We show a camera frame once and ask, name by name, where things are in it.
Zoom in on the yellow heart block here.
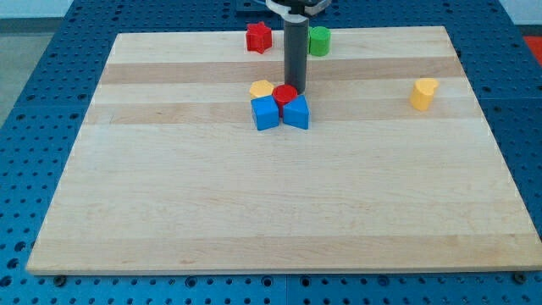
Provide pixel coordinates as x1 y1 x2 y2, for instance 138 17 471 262
409 78 440 111

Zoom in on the blue cube block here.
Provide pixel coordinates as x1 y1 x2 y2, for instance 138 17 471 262
251 95 279 130

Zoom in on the wooden board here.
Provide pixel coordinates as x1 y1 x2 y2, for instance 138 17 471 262
26 26 541 275

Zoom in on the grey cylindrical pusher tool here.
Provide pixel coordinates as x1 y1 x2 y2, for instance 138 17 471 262
284 15 309 93

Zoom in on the yellow hexagon block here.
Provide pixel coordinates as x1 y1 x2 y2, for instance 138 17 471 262
249 80 274 99

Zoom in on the blue triangle block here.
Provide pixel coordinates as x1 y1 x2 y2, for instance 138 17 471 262
283 95 310 130

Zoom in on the red cylinder block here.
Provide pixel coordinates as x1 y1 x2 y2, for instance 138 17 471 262
272 84 298 118

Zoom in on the green cylinder block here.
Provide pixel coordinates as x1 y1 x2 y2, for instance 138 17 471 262
309 26 331 57

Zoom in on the red star block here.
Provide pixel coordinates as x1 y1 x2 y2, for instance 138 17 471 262
246 21 273 54

